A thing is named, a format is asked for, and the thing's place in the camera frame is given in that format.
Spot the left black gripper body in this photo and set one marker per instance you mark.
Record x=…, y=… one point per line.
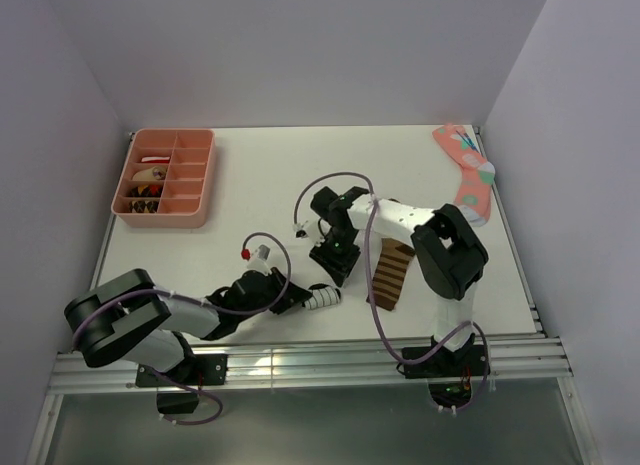
x=275, y=284

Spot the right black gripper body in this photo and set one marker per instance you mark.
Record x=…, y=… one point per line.
x=336, y=238

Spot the white black striped sock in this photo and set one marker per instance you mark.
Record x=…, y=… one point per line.
x=322, y=296

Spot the brown striped sock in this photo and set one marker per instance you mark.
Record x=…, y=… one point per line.
x=390, y=273

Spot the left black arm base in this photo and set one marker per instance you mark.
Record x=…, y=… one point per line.
x=182, y=390

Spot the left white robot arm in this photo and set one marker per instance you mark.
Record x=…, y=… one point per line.
x=131, y=318

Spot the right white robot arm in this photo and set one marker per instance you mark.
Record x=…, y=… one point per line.
x=450, y=255

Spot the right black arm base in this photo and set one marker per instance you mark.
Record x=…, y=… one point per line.
x=466, y=372

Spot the pink patterned sock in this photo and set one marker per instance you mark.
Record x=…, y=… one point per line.
x=473, y=198

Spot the pink divided organizer tray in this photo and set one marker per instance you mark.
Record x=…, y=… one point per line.
x=167, y=178

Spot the brown argyle rolled sock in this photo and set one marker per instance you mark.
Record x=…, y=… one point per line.
x=140, y=206

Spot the dark argyle rolled sock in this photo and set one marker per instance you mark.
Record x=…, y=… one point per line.
x=146, y=191

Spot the beige rolled sock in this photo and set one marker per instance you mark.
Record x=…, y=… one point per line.
x=150, y=174

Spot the red white rolled sock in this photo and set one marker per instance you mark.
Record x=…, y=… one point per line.
x=155, y=160

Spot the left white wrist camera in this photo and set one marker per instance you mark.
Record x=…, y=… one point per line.
x=261, y=253

